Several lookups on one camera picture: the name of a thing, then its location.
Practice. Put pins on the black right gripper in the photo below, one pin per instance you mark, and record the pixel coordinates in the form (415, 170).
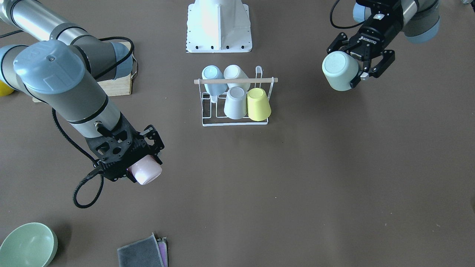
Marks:
(155, 139)

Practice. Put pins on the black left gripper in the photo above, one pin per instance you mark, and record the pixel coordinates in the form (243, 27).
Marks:
(374, 32)

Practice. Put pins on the pink plastic cup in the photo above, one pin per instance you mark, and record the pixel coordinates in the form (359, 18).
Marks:
(145, 170)

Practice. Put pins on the green plastic cup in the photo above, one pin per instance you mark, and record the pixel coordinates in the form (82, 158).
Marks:
(339, 69)

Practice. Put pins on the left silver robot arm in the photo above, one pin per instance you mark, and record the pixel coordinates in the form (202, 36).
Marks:
(421, 22)

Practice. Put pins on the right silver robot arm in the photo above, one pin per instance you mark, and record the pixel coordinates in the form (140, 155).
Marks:
(64, 69)

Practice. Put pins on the grey plastic cup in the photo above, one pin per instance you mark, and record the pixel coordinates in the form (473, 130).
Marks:
(235, 103)

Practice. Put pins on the light blue plastic cup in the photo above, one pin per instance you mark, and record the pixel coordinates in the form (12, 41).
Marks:
(213, 72)

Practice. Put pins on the yellow plastic cup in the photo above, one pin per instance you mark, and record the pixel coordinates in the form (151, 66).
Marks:
(258, 105)

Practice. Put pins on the white plastic cup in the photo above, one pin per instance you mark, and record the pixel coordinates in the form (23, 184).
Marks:
(235, 72)

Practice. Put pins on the wooden cutting board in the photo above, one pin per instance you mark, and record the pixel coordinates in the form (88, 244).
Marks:
(115, 87)

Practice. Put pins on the pink cloth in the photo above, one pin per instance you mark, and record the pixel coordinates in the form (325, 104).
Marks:
(163, 249)

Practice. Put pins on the grey folded cloth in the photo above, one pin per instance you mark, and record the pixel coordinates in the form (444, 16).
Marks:
(142, 253)

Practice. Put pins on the green bowl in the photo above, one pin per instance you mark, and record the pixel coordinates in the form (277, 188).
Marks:
(30, 245)

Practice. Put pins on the yellow lemon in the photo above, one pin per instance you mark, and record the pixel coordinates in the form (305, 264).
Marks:
(5, 90)

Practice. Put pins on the white wire cup holder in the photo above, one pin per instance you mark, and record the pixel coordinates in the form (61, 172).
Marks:
(213, 106)

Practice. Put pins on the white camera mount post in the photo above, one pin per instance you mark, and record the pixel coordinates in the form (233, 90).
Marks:
(218, 26)

